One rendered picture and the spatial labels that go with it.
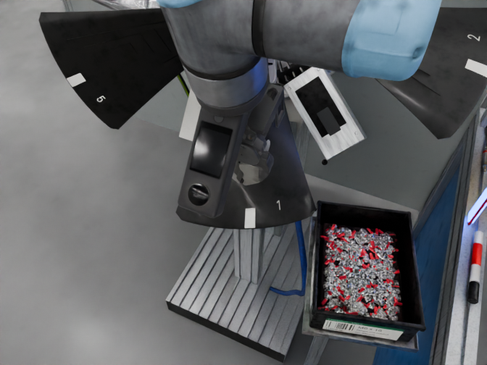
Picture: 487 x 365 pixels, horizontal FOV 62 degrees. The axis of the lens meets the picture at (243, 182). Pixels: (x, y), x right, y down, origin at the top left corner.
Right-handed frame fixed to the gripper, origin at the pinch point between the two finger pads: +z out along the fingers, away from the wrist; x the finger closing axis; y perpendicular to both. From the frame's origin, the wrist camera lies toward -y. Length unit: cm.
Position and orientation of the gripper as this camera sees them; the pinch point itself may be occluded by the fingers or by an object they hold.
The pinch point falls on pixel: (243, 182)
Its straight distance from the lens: 56.4
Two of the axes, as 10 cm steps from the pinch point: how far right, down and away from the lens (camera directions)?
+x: -9.1, -3.3, 2.6
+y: 4.0, -8.5, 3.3
